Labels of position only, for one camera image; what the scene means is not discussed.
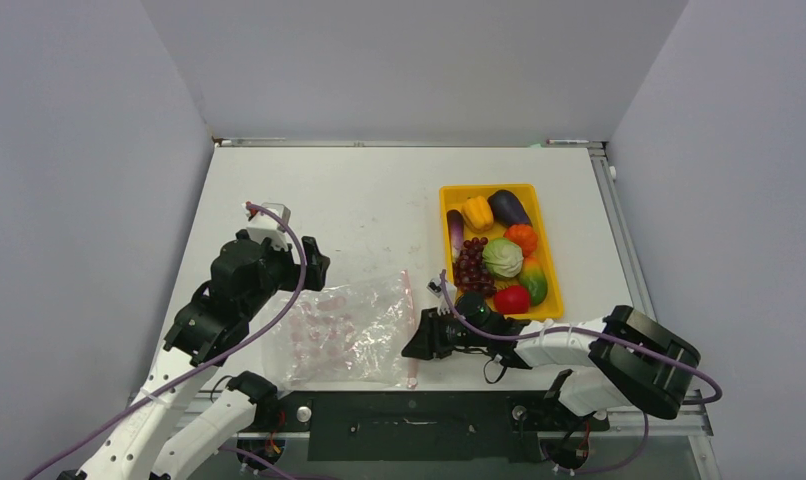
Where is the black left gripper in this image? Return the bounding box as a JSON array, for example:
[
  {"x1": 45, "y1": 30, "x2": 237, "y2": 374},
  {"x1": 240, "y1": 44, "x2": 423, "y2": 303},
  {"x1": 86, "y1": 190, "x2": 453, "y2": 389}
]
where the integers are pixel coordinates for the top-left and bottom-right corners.
[{"x1": 241, "y1": 235, "x2": 328, "y2": 317}]

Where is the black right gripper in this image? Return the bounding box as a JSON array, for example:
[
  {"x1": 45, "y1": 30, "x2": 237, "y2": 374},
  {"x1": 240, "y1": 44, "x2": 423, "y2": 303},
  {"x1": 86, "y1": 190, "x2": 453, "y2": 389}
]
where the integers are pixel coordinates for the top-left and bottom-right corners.
[{"x1": 403, "y1": 305, "x2": 490, "y2": 359}]

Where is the clear zip top bag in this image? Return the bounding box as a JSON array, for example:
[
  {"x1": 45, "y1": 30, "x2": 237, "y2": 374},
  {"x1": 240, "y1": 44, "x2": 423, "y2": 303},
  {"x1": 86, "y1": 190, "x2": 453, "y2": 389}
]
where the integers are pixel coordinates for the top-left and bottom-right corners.
[{"x1": 254, "y1": 270, "x2": 419, "y2": 390}]

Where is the green cabbage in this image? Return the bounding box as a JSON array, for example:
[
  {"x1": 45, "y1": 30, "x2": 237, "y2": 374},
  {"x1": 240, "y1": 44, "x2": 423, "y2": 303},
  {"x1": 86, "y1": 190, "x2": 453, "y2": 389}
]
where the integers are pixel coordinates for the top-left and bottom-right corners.
[{"x1": 482, "y1": 237, "x2": 524, "y2": 279}]

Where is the yellow plastic tray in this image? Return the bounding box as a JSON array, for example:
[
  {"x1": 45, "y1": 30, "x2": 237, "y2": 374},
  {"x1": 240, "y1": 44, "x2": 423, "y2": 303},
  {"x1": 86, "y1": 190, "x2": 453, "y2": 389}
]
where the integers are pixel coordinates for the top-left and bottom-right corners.
[{"x1": 439, "y1": 184, "x2": 564, "y2": 320}]

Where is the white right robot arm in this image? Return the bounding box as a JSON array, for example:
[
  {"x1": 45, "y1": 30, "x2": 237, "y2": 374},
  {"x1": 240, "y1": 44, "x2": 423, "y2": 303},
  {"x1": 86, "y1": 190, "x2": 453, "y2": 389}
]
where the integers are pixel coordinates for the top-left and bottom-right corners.
[{"x1": 401, "y1": 293, "x2": 701, "y2": 428}]

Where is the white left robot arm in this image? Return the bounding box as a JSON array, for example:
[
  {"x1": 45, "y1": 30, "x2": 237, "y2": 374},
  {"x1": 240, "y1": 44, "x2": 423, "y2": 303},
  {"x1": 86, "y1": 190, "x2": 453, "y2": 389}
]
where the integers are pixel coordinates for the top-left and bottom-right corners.
[{"x1": 59, "y1": 227, "x2": 330, "y2": 479}]

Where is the red grape bunch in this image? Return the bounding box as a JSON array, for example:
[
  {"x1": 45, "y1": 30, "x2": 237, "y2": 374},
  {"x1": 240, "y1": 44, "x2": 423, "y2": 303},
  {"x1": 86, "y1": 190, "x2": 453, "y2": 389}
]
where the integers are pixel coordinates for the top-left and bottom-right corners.
[{"x1": 453, "y1": 237, "x2": 497, "y2": 298}]

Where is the red tomato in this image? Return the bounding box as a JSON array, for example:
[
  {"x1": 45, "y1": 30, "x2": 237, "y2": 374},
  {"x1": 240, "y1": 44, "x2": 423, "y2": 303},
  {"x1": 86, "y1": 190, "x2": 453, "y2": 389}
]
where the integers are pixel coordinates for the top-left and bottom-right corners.
[{"x1": 492, "y1": 285, "x2": 531, "y2": 315}]

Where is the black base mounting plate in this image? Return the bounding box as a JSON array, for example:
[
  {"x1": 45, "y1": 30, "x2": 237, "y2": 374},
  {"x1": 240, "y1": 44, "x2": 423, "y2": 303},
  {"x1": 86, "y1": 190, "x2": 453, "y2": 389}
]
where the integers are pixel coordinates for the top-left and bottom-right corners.
[{"x1": 250, "y1": 391, "x2": 609, "y2": 463}]

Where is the green orange mango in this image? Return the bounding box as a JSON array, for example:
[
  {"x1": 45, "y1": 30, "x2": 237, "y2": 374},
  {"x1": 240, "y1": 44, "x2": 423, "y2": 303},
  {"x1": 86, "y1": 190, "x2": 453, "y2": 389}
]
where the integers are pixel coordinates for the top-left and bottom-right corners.
[{"x1": 516, "y1": 256, "x2": 549, "y2": 306}]

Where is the slim purple white eggplant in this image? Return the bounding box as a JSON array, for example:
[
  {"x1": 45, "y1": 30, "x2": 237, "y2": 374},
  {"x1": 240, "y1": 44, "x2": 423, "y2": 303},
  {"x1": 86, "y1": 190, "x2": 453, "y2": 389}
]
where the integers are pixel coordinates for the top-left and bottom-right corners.
[{"x1": 446, "y1": 209, "x2": 465, "y2": 262}]

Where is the yellow bell pepper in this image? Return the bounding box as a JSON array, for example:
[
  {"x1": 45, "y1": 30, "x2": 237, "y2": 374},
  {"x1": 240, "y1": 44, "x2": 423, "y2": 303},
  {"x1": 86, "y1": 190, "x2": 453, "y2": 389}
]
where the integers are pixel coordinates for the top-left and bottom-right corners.
[{"x1": 461, "y1": 196, "x2": 494, "y2": 233}]

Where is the dark purple eggplant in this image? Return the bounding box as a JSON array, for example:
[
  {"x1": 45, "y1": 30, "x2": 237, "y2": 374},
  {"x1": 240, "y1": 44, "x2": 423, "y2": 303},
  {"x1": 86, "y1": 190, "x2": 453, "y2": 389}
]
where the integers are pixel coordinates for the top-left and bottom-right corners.
[{"x1": 487, "y1": 189, "x2": 532, "y2": 228}]

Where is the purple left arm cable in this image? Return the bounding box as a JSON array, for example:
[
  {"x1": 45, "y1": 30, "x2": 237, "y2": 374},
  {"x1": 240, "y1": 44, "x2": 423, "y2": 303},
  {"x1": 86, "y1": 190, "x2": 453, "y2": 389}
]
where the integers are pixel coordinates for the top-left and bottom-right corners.
[{"x1": 23, "y1": 201, "x2": 308, "y2": 480}]

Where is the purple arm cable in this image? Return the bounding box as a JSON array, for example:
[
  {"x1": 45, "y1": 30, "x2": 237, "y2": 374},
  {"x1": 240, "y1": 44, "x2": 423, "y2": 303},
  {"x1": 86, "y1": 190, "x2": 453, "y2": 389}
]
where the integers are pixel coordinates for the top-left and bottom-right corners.
[
  {"x1": 438, "y1": 270, "x2": 724, "y2": 476},
  {"x1": 23, "y1": 201, "x2": 308, "y2": 480}
]

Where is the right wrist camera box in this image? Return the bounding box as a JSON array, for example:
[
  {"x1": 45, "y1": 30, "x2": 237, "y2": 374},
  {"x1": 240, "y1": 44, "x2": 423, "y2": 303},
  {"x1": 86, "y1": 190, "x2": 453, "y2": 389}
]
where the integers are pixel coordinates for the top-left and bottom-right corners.
[{"x1": 427, "y1": 277, "x2": 457, "y2": 315}]

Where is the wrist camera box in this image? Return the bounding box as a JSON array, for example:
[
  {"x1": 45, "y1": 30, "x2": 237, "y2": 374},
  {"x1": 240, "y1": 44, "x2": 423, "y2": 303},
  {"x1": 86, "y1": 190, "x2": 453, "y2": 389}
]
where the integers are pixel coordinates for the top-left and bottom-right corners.
[
  {"x1": 427, "y1": 277, "x2": 457, "y2": 315},
  {"x1": 245, "y1": 202, "x2": 291, "y2": 251}
]

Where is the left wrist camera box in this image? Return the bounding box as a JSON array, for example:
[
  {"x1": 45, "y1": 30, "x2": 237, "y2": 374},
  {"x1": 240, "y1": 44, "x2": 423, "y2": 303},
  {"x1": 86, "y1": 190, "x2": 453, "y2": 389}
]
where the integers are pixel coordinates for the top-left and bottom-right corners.
[{"x1": 245, "y1": 202, "x2": 291, "y2": 251}]

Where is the aluminium frame rail back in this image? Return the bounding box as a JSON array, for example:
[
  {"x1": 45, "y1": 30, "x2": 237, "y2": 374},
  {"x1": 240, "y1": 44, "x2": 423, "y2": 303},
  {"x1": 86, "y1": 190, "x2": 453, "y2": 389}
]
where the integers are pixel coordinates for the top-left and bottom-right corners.
[{"x1": 212, "y1": 137, "x2": 606, "y2": 150}]

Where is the aluminium frame rail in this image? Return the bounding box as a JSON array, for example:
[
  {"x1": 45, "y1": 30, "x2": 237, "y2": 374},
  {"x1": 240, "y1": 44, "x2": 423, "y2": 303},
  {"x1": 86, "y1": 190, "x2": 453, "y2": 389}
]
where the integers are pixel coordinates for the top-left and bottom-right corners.
[
  {"x1": 587, "y1": 141, "x2": 714, "y2": 439},
  {"x1": 212, "y1": 137, "x2": 606, "y2": 150}
]

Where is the aluminium frame rail right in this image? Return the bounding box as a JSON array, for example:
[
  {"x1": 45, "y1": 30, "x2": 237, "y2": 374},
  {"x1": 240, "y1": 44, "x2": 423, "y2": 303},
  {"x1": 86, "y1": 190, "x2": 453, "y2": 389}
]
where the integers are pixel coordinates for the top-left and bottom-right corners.
[{"x1": 587, "y1": 141, "x2": 714, "y2": 439}]

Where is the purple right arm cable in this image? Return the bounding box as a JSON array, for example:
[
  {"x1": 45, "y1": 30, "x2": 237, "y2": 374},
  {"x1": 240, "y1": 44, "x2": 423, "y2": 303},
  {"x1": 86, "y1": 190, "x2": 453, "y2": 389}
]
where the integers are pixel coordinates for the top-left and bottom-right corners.
[{"x1": 438, "y1": 270, "x2": 724, "y2": 476}]

